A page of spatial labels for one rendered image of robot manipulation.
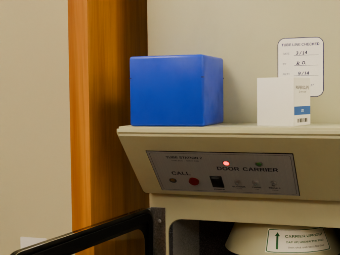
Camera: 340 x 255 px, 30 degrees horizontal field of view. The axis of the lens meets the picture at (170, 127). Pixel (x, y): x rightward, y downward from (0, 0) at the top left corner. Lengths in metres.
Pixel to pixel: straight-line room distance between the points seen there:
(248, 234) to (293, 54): 0.27
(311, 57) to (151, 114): 0.23
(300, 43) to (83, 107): 0.30
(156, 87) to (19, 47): 0.77
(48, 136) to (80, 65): 0.64
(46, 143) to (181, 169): 0.70
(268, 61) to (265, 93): 0.09
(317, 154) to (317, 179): 0.05
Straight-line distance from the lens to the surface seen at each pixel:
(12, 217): 1.58
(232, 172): 0.83
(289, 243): 0.92
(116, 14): 0.96
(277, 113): 0.79
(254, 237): 0.93
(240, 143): 0.78
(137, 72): 0.82
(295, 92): 0.79
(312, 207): 0.88
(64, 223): 1.51
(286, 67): 0.87
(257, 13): 0.89
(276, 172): 0.81
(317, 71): 0.87
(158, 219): 0.94
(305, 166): 0.80
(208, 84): 0.81
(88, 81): 0.87
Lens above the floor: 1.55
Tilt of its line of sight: 3 degrees down
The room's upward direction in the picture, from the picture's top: 1 degrees counter-clockwise
